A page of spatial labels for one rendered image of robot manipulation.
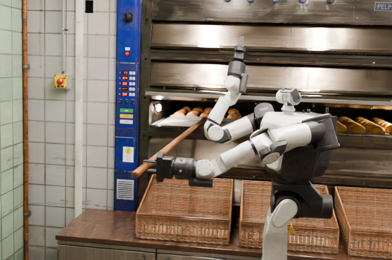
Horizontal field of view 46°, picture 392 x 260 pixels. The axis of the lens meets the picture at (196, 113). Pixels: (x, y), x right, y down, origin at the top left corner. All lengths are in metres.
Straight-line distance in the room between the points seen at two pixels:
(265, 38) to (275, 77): 0.26
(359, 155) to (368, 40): 0.74
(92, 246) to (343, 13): 2.11
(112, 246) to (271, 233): 1.02
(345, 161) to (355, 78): 0.54
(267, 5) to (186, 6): 0.53
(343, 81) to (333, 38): 0.28
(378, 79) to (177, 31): 1.34
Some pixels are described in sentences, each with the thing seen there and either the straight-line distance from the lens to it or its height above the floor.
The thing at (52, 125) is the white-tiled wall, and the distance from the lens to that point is 3.36.
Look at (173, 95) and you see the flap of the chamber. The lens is 2.92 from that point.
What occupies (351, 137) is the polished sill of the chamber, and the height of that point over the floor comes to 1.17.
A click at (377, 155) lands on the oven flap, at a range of 3.19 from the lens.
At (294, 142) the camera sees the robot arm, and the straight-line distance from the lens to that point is 1.88.
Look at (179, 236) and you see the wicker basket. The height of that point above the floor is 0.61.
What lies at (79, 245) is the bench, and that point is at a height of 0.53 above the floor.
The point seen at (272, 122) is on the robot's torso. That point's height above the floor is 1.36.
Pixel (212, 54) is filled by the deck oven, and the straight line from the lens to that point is 3.04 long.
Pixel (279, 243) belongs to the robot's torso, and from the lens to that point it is 2.27.
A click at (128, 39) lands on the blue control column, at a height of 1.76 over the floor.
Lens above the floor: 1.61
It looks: 6 degrees down
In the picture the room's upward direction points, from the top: 2 degrees clockwise
